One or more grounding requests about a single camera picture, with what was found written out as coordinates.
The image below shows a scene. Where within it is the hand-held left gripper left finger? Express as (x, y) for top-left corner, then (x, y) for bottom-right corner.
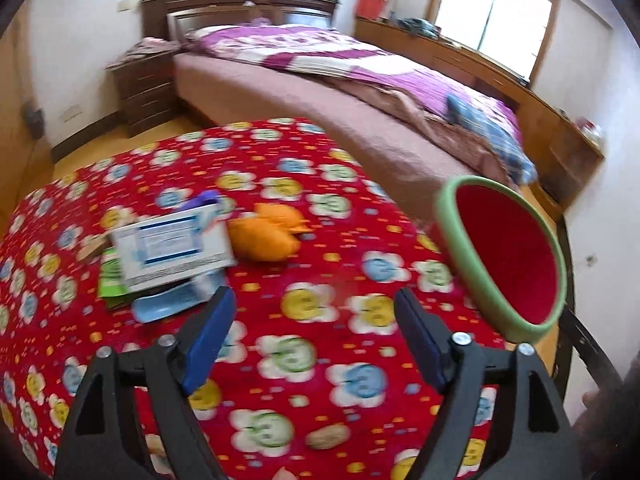
(52, 285), (237, 480)

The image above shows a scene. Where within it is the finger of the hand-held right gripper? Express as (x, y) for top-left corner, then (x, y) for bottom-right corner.
(559, 307), (626, 396)

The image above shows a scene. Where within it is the wooden window cabinet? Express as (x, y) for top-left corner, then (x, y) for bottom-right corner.
(355, 15), (606, 211)

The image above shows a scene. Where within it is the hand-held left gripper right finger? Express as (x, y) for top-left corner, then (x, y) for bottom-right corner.
(394, 287), (583, 480)

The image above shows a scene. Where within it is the glass jar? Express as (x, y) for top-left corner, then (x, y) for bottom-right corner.
(575, 117), (603, 146)

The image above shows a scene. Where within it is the light blue plastic wrapper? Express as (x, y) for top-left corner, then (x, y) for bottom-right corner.
(131, 282), (221, 323)

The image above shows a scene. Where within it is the dark wooden headboard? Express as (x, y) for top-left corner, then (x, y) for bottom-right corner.
(140, 0), (341, 53)

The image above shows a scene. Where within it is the orange knitted cloth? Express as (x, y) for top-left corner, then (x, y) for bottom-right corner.
(227, 203), (308, 263)

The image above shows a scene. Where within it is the blue purple wrapper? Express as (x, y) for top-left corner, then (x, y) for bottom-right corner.
(181, 191), (223, 215)

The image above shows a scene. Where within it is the dark blue clothes pile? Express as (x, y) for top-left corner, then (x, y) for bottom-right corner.
(392, 16), (443, 38)

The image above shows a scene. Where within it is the bed with pink mattress cover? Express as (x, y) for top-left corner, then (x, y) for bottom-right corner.
(170, 52), (521, 221)

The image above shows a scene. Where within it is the blue plaid cloth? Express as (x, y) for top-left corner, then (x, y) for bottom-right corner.
(445, 92), (540, 186)

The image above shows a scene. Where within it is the wooden framed window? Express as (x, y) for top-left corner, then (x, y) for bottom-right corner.
(427, 0), (561, 86)

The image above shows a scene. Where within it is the pink clothes pile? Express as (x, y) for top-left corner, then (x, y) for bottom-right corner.
(105, 37), (183, 71)

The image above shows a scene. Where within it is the dark wooden nightstand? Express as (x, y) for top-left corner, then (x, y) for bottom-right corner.
(110, 50), (183, 138)

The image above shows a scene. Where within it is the black hanging bag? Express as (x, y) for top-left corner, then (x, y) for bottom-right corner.
(22, 102), (46, 138)

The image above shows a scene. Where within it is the green and white carton box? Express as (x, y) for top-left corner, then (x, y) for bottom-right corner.
(99, 207), (238, 311)

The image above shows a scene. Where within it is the red bowl with green rim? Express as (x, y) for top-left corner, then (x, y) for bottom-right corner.
(434, 175), (568, 345)

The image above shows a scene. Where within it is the brown patterned small box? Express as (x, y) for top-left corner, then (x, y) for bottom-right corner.
(75, 235), (112, 263)

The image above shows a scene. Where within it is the person's right hand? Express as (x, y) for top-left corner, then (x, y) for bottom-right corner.
(581, 389), (631, 466)

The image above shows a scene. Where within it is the red smiley flower printed cloth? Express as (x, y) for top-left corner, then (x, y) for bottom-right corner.
(0, 117), (516, 480)

